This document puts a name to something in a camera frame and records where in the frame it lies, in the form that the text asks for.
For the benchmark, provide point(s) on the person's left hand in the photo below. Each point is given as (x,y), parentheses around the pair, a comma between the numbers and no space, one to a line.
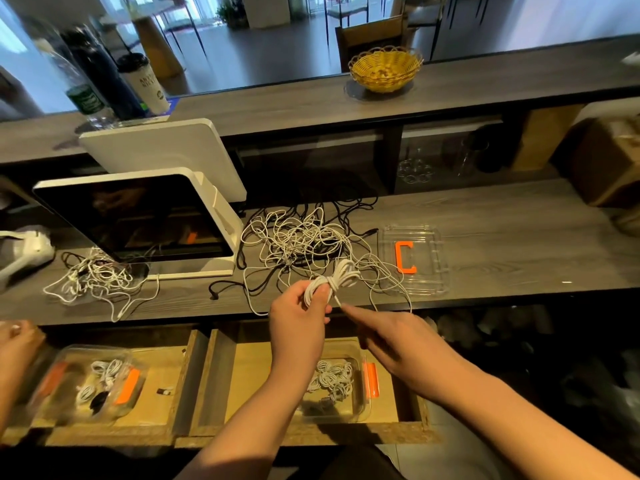
(298,333)

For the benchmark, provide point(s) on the person's right hand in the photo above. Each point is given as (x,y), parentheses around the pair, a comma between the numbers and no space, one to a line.
(405,347)

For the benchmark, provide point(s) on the clear container drawer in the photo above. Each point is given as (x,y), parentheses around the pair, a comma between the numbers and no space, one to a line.
(305,413)
(55,395)

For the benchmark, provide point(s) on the person's left forearm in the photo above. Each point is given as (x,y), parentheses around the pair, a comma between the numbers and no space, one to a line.
(250,435)

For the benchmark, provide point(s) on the person's right forearm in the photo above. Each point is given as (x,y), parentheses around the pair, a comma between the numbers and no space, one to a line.
(530,430)

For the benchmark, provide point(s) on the brown cardboard box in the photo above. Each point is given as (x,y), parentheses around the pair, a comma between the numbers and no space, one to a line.
(608,165)

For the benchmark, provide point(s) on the wooden drawer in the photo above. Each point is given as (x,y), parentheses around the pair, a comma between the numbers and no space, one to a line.
(415,400)
(180,395)

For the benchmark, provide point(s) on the pile of white containers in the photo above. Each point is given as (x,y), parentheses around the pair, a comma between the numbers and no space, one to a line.
(480,327)

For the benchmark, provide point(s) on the small white connector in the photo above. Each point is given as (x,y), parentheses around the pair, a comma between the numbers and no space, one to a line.
(164,392)

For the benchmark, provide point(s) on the white touchscreen monitor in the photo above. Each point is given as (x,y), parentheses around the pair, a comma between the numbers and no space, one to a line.
(135,220)

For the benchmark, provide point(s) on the white customer display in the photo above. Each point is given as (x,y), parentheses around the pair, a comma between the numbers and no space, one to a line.
(165,155)

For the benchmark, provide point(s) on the grey wooden bar counter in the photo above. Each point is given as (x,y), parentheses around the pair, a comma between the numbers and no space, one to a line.
(290,105)

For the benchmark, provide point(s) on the flat cardboard sheet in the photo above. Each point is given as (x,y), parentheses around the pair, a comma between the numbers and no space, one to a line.
(548,140)

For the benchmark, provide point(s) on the white headset device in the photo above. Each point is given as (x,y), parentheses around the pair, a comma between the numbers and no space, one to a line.
(35,247)

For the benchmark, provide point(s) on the yellow woven basket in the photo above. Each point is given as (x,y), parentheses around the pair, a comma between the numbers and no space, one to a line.
(386,70)

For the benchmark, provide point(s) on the white paper coffee cup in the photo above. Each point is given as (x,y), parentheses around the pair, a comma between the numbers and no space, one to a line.
(145,85)

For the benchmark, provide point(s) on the brown wooden chair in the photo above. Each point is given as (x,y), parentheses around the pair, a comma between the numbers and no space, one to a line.
(370,43)

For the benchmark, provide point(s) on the black thermos bottle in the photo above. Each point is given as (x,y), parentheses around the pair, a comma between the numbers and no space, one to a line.
(110,80)

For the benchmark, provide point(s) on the clear plastic water bottle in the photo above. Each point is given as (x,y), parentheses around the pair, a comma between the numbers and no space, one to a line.
(85,95)

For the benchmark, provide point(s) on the black metal chair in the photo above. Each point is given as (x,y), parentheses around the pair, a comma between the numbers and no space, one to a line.
(345,10)
(425,10)

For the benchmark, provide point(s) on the green potted plant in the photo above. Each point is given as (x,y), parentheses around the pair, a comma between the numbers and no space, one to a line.
(232,11)

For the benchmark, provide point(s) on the round wooden table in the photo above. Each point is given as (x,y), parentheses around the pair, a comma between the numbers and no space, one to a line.
(150,15)

